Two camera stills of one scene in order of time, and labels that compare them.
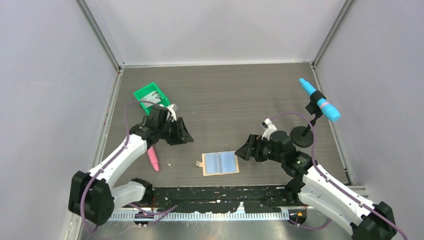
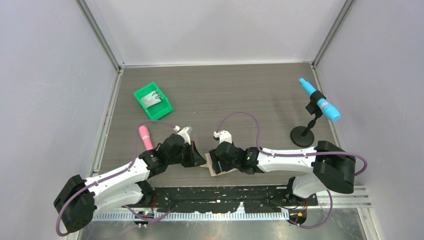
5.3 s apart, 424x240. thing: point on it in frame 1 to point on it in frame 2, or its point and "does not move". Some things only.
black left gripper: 183,136 to 195,158
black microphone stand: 303,136 does not move
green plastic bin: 147,90 does not move
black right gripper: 246,151 to 215,163
